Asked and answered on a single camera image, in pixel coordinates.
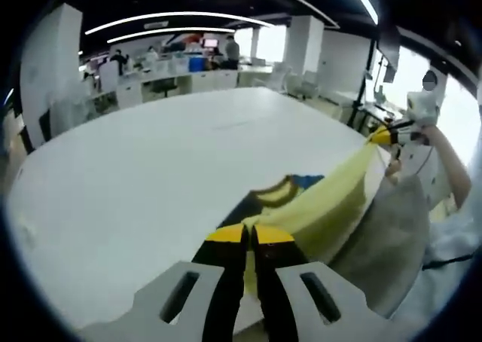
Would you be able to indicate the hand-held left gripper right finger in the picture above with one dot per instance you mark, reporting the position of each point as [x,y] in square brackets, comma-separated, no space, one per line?
[275,281]

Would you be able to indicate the person's right hand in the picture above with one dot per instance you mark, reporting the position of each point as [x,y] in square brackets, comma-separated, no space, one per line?
[430,135]

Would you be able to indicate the person in light blue shirt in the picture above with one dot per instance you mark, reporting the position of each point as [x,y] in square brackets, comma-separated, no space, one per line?
[452,289]

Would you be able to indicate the white cabinet box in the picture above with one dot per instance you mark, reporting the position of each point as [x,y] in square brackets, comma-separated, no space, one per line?
[109,76]

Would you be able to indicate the black flat screen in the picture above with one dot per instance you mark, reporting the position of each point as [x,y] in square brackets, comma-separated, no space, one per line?
[389,44]

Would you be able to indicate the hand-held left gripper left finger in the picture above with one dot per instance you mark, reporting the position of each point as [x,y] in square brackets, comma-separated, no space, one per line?
[222,281]

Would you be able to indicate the black office chair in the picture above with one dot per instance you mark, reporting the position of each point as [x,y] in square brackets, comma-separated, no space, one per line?
[163,86]

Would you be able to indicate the black stand pole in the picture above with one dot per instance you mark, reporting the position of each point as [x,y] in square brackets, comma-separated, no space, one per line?
[361,89]

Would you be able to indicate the yellow blue grey garment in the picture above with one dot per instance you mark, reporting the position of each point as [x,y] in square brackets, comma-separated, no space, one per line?
[320,206]

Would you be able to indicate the blue storage bin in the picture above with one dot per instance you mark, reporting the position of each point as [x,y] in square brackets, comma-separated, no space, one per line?
[196,64]

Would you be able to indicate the long curved ceiling light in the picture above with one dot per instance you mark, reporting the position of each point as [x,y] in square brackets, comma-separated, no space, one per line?
[180,13]
[188,29]

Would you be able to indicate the wide white pillar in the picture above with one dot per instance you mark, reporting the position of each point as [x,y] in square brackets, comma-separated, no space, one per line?
[52,67]

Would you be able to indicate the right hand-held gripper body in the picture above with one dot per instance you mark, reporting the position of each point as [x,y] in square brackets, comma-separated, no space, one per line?
[423,106]

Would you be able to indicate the white counter cabinets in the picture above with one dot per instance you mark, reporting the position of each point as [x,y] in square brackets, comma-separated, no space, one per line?
[222,79]

